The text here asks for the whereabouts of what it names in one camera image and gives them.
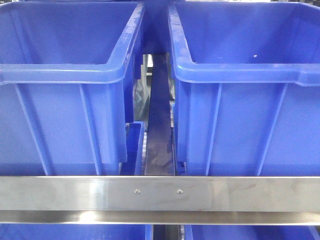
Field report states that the small blue bin middle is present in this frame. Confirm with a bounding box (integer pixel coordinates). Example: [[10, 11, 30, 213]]
[[120, 121, 145, 176]]

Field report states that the blue plastic bin rear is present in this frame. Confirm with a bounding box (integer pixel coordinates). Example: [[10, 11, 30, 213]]
[[142, 0, 173, 54]]

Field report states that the blue plastic bin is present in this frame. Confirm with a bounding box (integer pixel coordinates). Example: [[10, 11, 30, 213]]
[[168, 1, 320, 176], [0, 1, 145, 176], [142, 0, 173, 54]]

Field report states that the blue plastic bin right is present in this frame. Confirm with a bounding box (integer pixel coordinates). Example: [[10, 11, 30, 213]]
[[168, 1, 320, 176]]

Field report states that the blue plastic bin left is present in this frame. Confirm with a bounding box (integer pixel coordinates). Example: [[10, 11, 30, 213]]
[[0, 1, 145, 176]]

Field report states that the blue bin lower right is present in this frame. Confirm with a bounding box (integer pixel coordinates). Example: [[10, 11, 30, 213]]
[[184, 225, 320, 240]]

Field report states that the blue bin lower left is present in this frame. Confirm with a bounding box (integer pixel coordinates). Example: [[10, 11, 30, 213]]
[[0, 223, 154, 240]]

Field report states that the steel shelf front rail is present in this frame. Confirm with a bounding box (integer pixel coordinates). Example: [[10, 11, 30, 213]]
[[0, 176, 320, 226]]

